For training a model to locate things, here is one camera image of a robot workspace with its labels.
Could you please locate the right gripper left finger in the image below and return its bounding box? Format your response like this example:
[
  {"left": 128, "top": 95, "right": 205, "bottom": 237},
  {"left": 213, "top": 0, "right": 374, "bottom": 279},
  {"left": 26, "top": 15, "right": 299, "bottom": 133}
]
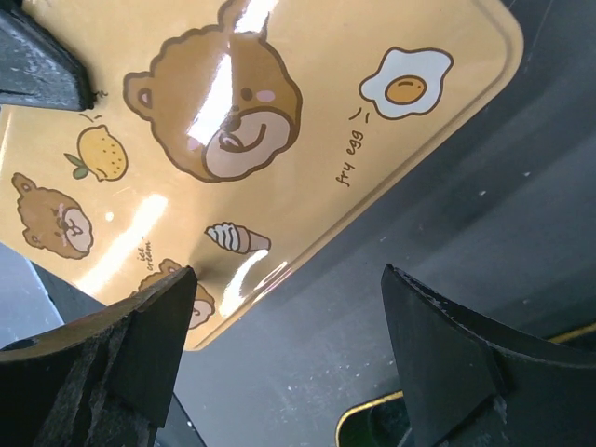
[{"left": 1, "top": 266, "right": 197, "bottom": 446}]

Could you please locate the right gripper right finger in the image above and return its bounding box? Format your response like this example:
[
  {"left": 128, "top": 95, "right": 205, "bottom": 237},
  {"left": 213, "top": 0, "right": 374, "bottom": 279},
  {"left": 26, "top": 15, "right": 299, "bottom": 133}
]
[{"left": 381, "top": 265, "right": 595, "bottom": 446}]

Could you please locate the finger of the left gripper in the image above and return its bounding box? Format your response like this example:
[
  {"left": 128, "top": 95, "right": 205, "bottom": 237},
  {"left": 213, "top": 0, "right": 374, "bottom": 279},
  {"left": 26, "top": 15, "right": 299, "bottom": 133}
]
[{"left": 1, "top": 1, "right": 108, "bottom": 112}]

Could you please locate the black rectangular tray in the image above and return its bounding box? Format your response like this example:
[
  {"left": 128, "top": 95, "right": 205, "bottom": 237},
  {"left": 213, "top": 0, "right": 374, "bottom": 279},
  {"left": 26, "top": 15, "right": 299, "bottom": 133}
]
[{"left": 335, "top": 319, "right": 595, "bottom": 447}]

